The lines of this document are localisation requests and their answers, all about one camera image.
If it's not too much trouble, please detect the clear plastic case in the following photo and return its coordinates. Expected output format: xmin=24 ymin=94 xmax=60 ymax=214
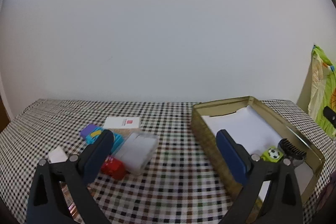
xmin=113 ymin=132 xmax=158 ymax=175

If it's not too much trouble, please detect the small white box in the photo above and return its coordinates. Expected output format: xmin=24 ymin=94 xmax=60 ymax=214
xmin=48 ymin=146 xmax=68 ymax=163

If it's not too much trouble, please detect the checkered tablecloth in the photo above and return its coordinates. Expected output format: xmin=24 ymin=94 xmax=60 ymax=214
xmin=0 ymin=98 xmax=336 ymax=224

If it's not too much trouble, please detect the red toy brick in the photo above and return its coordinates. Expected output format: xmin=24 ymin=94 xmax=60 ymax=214
xmin=100 ymin=156 xmax=126 ymax=180

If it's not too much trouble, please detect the white paper liner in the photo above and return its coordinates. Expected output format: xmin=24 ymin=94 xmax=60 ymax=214
xmin=202 ymin=106 xmax=315 ymax=197

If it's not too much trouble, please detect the green soccer toy block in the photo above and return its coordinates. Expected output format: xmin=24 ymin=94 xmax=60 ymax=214
xmin=261 ymin=146 xmax=284 ymax=162

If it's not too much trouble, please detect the black hair trimmer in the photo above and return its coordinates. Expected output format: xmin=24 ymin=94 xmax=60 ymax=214
xmin=277 ymin=138 xmax=307 ymax=168

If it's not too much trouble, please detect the white cork box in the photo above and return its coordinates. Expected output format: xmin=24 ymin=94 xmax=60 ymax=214
xmin=103 ymin=117 xmax=141 ymax=137

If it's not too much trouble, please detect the copper framed tin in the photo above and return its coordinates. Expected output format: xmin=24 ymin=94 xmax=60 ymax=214
xmin=60 ymin=182 xmax=78 ymax=220

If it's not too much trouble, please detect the blue purple toy brick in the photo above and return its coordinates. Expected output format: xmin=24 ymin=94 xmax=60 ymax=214
xmin=80 ymin=124 xmax=124 ymax=154

